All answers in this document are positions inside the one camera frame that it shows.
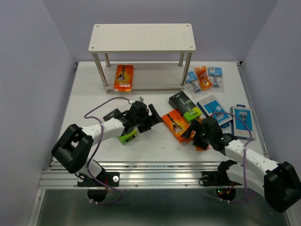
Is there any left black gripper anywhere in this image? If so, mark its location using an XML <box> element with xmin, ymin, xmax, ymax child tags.
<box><xmin>135</xmin><ymin>104</ymin><xmax>163</xmax><ymax>133</ymax></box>

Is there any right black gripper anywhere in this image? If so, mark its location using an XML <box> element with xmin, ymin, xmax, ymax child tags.
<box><xmin>180</xmin><ymin>119</ymin><xmax>212</xmax><ymax>149</ymax></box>

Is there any orange razor box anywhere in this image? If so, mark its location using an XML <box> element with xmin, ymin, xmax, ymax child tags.
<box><xmin>162</xmin><ymin>110</ymin><xmax>195</xmax><ymax>145</ymax></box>
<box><xmin>114</xmin><ymin>65</ymin><xmax>134</xmax><ymax>92</ymax></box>

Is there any black green razor box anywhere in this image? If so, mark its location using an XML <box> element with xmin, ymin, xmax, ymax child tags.
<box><xmin>118</xmin><ymin>129</ymin><xmax>137</xmax><ymax>145</ymax></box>
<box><xmin>168</xmin><ymin>91</ymin><xmax>202</xmax><ymax>123</ymax></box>

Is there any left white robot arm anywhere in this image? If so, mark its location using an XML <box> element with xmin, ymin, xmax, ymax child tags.
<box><xmin>51</xmin><ymin>100</ymin><xmax>163</xmax><ymax>188</ymax></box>

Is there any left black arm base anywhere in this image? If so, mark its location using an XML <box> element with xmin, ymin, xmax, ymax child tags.
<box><xmin>75</xmin><ymin>160</ymin><xmax>120</xmax><ymax>187</ymax></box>

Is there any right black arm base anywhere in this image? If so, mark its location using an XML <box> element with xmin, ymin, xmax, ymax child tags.
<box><xmin>199</xmin><ymin>160</ymin><xmax>241</xmax><ymax>187</ymax></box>

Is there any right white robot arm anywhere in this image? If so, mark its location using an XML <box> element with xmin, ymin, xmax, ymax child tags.
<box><xmin>182</xmin><ymin>117</ymin><xmax>301</xmax><ymax>213</ymax></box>

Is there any white two-tier shelf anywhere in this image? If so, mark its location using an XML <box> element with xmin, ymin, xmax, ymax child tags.
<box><xmin>88</xmin><ymin>24</ymin><xmax>196</xmax><ymax>93</ymax></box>

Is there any orange razor bag bottom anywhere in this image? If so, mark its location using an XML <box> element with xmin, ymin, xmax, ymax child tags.
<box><xmin>195</xmin><ymin>117</ymin><xmax>210</xmax><ymax>152</ymax></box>

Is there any orange razor bag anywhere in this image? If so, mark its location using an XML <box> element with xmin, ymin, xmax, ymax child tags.
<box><xmin>195</xmin><ymin>117</ymin><xmax>210</xmax><ymax>152</ymax></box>
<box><xmin>194</xmin><ymin>66</ymin><xmax>213</xmax><ymax>91</ymax></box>

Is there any blue razor pack middle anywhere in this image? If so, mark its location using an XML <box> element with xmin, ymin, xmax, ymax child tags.
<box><xmin>197</xmin><ymin>95</ymin><xmax>233</xmax><ymax>129</ymax></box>

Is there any blue blister razor pack left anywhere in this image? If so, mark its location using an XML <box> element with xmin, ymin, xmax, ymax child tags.
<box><xmin>186</xmin><ymin>71</ymin><xmax>208</xmax><ymax>99</ymax></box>

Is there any blue blister razor pack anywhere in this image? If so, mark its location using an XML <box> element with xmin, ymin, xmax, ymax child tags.
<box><xmin>186</xmin><ymin>71</ymin><xmax>208</xmax><ymax>99</ymax></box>
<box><xmin>208</xmin><ymin>67</ymin><xmax>224</xmax><ymax>92</ymax></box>

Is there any orange razor bag top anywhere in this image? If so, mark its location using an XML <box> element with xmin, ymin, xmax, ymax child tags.
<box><xmin>194</xmin><ymin>66</ymin><xmax>213</xmax><ymax>91</ymax></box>

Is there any blue razor pack far right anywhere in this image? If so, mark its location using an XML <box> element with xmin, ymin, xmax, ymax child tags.
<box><xmin>230</xmin><ymin>105</ymin><xmax>256</xmax><ymax>141</ymax></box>

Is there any blue blister razor pack right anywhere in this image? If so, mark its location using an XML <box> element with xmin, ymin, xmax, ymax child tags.
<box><xmin>208</xmin><ymin>67</ymin><xmax>224</xmax><ymax>92</ymax></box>

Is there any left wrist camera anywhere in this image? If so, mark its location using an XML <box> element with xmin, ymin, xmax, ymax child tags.
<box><xmin>131</xmin><ymin>97</ymin><xmax>144</xmax><ymax>104</ymax></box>

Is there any aluminium rail frame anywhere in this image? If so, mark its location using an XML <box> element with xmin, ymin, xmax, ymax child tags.
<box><xmin>39</xmin><ymin>61</ymin><xmax>272</xmax><ymax>189</ymax></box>

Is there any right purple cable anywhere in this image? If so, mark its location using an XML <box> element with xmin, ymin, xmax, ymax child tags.
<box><xmin>210</xmin><ymin>112</ymin><xmax>257</xmax><ymax>204</ymax></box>

